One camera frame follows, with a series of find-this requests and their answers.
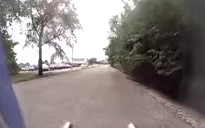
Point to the low pale building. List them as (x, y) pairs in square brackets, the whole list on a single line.
[(78, 61)]

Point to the thin pole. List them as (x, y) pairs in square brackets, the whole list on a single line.
[(72, 55)]

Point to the grey asphalt road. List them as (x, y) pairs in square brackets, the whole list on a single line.
[(93, 96)]

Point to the dense row of trees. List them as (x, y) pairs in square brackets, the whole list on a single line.
[(150, 46)]

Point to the row of parked cars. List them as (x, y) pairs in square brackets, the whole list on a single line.
[(46, 67)]

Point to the tall tree with thin trunk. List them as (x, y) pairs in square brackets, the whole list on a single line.
[(40, 63)]

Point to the robot's own part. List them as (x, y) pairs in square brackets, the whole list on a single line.
[(66, 125), (131, 125)]

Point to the grass strip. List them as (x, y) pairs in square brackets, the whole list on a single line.
[(23, 77)]

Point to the gravel strip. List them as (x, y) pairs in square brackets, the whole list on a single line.
[(176, 108)]

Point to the leafy tree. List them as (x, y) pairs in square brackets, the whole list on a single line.
[(6, 43)]

